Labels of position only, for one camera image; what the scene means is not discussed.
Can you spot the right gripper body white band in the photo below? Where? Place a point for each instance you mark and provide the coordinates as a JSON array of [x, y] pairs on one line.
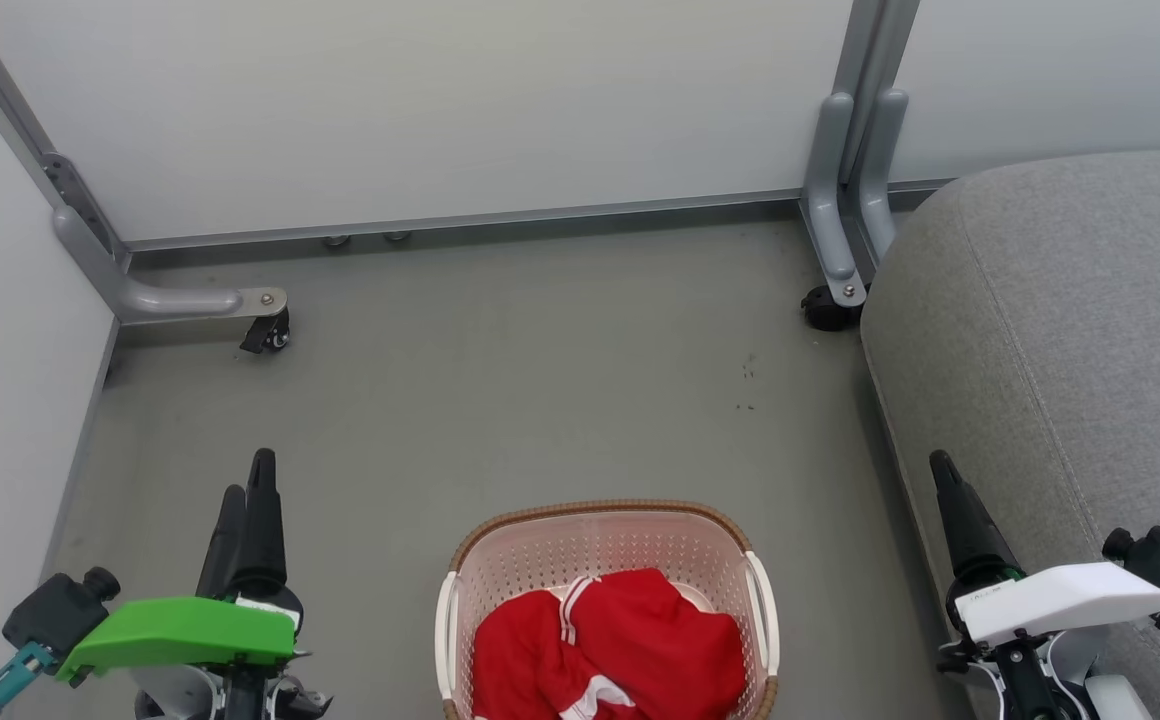
[[1065, 600]]

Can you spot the left wrist teal connector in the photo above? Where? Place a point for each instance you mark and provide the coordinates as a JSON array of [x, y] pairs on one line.
[[5, 680]]

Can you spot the grey partition bottom rail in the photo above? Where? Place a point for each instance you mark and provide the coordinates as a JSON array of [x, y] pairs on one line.
[[460, 220]]

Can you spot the pink laundry basket brown rim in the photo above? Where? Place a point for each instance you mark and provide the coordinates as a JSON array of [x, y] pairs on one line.
[[600, 540]]

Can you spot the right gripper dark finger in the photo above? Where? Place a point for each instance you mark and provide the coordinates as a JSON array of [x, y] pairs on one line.
[[970, 530]]

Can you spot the grey partition foot long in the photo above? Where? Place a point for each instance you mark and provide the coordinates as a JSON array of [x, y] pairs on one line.
[[170, 300]]

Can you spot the grey fabric sofa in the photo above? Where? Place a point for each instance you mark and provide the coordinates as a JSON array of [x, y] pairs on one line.
[[1060, 350]]

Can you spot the grey partition foot curved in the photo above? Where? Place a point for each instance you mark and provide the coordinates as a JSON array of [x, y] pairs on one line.
[[830, 200], [880, 170]]

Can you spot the grey partition post with hinge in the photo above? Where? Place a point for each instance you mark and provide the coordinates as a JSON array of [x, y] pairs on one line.
[[30, 140]]

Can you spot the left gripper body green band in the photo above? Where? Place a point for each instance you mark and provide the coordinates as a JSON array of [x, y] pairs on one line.
[[180, 630]]

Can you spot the black caster wheel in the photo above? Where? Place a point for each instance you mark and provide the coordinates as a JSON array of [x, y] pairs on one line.
[[268, 332], [828, 310]]

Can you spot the red garment thin white stripes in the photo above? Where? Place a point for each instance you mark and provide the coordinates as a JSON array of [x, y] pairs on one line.
[[670, 640]]

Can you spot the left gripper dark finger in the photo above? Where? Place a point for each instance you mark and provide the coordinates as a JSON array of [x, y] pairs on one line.
[[265, 530], [225, 550]]

